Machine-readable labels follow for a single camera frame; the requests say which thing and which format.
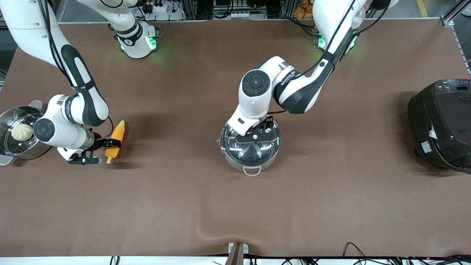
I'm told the aluminium frame profile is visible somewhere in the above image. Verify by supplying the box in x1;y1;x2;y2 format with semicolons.
441;0;471;27

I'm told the glass pot lid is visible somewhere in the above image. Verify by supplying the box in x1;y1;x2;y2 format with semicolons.
221;119;281;168

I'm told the black looped cable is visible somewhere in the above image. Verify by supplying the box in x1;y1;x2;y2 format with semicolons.
342;242;369;258

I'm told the steel steamer pot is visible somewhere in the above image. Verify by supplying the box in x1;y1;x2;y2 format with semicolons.
0;100;53;166

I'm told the orange snack bag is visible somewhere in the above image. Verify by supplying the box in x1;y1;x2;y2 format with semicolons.
293;0;314;20

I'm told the steel cooking pot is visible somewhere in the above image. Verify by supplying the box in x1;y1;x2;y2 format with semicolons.
220;117;282;177

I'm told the yellow toy corn cob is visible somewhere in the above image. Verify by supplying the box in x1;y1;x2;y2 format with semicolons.
105;120;126;165

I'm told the white power strip with plugs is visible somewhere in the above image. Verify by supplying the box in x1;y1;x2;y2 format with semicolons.
142;0;184;21

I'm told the white steamed bun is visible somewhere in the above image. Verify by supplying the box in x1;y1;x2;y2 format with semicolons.
11;123;34;141

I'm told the brown table cloth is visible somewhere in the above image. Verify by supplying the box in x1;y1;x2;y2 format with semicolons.
0;19;471;257

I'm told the black rice cooker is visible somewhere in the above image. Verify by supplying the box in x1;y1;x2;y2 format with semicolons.
407;79;471;174

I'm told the metal table bracket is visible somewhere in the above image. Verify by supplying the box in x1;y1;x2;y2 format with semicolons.
228;242;249;265

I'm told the perforated steel steamer basket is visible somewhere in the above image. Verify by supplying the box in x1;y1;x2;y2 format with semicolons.
1;110;44;155

